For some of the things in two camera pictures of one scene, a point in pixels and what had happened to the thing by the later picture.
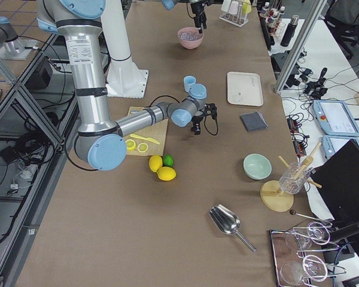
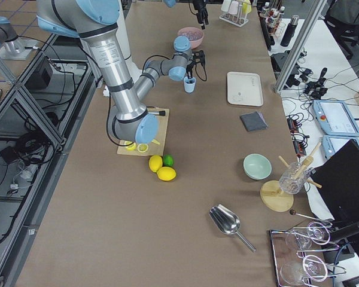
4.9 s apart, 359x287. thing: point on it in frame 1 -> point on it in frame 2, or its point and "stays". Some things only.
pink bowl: (189, 37) stays
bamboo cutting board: (156, 132) stays
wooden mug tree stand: (271, 195) stays
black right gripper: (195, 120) -> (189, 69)
